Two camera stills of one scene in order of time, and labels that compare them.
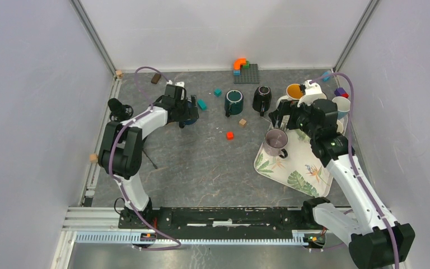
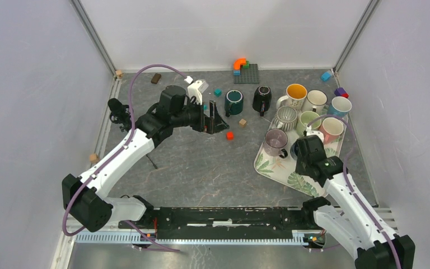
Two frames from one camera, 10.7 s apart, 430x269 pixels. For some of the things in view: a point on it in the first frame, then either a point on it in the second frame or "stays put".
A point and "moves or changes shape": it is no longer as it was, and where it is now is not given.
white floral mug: x=294 y=92 stays put
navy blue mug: x=190 y=121 moves or changes shape
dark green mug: x=233 y=102 stays put
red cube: x=229 y=135 stays put
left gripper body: x=183 y=110 -> x=196 y=119
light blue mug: x=343 y=105 stays put
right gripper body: x=300 y=116 -> x=300 y=164
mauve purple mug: x=275 y=142 stays put
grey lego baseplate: x=247 y=75 stays put
